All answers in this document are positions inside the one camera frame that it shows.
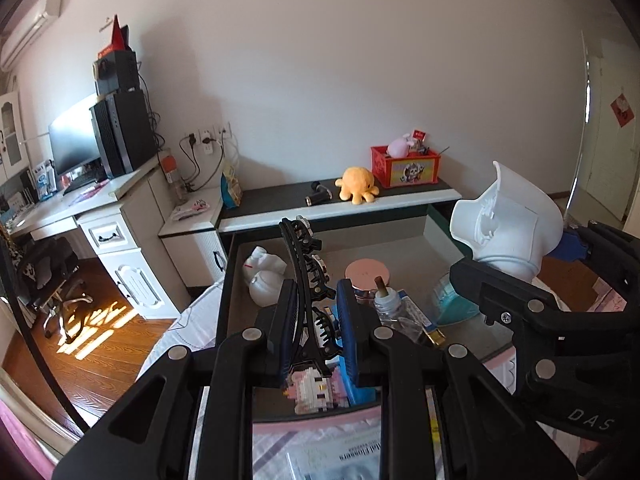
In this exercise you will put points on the black computer tower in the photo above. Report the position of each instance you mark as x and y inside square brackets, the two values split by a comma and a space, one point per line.
[125, 130]

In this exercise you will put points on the white door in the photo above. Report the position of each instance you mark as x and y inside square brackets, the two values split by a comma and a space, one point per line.
[607, 150]

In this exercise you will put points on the striped white cloth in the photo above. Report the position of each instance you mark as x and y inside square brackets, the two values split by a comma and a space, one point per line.
[270, 435]

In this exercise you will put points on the orange capped bottle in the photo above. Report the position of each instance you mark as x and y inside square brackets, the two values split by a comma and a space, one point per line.
[171, 177]

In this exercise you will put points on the white dog figurine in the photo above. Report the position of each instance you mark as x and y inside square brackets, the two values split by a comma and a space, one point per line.
[265, 280]

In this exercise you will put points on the white handheld device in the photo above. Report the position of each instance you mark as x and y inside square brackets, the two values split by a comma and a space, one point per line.
[505, 220]

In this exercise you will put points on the red door decoration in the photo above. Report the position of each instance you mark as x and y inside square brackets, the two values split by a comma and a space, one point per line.
[622, 110]

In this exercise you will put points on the small red card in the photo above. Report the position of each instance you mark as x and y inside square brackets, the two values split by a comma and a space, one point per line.
[419, 135]

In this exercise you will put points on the black speaker box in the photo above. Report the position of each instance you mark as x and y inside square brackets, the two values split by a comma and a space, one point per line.
[115, 74]

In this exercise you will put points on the pink plush toy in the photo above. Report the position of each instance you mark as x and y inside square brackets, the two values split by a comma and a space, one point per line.
[400, 146]

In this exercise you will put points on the pink paper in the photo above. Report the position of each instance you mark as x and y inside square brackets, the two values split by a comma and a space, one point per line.
[90, 191]

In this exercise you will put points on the white air conditioner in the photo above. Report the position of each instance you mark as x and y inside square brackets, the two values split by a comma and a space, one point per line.
[30, 27]

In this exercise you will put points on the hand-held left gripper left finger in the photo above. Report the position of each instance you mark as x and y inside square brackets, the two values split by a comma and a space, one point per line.
[285, 332]

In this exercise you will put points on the black hair clip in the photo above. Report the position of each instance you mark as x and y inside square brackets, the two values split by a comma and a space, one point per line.
[302, 280]

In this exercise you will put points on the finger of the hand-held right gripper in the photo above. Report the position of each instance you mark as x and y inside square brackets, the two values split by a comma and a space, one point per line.
[572, 249]
[500, 295]

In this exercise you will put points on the white desk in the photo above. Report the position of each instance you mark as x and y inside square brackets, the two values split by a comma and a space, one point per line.
[130, 260]

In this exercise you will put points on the black computer monitor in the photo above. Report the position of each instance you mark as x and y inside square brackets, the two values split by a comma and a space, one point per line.
[72, 140]

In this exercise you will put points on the clear perfume bottle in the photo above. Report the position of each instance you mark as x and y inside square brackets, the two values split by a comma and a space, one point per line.
[395, 312]

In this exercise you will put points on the blue white box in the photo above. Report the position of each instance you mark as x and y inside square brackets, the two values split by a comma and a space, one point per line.
[42, 180]

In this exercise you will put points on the black office chair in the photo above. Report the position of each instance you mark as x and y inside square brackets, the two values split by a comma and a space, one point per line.
[50, 280]

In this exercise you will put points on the blue snack bag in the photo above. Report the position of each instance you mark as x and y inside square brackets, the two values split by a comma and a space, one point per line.
[230, 187]

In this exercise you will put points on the white wall sockets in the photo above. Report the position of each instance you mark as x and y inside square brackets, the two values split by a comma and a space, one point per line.
[210, 135]

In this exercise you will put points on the black keyboard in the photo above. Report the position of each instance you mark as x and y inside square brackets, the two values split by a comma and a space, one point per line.
[77, 185]

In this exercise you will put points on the rose gold cylinder case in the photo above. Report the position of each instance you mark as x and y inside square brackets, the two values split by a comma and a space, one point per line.
[367, 275]

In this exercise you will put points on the white plastic packet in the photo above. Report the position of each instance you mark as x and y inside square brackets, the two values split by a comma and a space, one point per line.
[325, 460]

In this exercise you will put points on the black gold slim box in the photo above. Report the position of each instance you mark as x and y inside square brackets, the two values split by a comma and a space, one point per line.
[435, 338]

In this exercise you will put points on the red toy crate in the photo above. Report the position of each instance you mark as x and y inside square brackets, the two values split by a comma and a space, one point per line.
[406, 166]

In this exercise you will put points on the black white low bench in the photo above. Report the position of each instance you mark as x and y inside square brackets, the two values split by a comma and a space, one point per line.
[350, 211]

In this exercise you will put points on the black flashlight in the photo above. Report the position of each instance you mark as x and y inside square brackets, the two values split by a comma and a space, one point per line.
[317, 194]

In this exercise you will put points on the white glass door cabinet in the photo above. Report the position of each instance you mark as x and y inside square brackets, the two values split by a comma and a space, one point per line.
[10, 130]

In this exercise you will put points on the dark plastic tray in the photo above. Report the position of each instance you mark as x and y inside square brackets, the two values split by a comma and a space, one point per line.
[380, 245]

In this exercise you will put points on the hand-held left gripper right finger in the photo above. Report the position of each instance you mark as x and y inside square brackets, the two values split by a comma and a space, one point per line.
[347, 325]

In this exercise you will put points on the pink flat packet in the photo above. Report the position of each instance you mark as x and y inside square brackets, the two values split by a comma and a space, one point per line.
[190, 208]

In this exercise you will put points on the red desk calendar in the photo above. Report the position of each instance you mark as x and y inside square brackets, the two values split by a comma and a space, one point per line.
[116, 35]

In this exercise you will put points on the teal mask pack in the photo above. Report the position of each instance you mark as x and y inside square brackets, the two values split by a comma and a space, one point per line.
[450, 302]

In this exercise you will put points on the white side table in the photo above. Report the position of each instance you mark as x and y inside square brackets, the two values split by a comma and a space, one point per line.
[195, 232]

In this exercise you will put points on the orange octopus plush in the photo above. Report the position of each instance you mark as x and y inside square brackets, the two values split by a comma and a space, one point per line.
[357, 185]

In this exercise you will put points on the pink block toy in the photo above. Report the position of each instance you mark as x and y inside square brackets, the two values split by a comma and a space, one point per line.
[312, 390]

